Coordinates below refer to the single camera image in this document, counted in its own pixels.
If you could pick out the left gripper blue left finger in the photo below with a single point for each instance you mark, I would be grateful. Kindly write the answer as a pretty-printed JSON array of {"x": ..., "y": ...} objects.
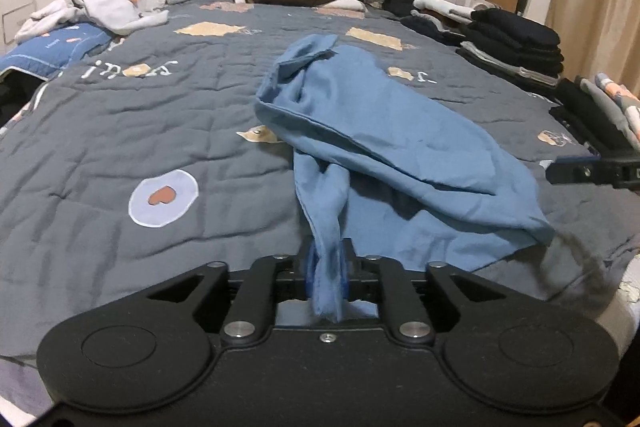
[{"x": 253, "y": 297}]

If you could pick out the patterned folded clothes pile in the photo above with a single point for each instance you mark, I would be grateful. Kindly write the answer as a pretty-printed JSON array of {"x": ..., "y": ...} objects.
[{"x": 598, "y": 113}]

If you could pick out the blue patterned pillow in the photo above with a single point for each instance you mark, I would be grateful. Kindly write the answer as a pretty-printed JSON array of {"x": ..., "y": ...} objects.
[{"x": 46, "y": 55}]

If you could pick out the light grey hoodie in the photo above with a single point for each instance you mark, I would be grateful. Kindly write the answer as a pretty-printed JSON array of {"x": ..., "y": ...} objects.
[{"x": 119, "y": 17}]

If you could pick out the black folded clothes stack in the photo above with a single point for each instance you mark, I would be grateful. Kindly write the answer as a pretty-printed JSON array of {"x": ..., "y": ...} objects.
[{"x": 516, "y": 45}]

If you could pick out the blue shirt garment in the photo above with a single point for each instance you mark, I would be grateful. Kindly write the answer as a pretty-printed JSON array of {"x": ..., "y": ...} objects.
[{"x": 385, "y": 171}]

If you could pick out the grey quilted bedspread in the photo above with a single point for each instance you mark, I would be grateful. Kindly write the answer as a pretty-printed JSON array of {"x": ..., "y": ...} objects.
[{"x": 147, "y": 161}]

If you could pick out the white folded garment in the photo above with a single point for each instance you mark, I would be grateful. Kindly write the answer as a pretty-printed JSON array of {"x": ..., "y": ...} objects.
[{"x": 445, "y": 8}]

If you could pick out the white cartoon bed sheet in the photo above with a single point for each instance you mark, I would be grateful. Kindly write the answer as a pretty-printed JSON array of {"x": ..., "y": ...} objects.
[{"x": 621, "y": 318}]

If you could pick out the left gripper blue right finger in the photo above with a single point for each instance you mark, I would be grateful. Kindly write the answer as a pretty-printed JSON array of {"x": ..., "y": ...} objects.
[{"x": 385, "y": 282}]

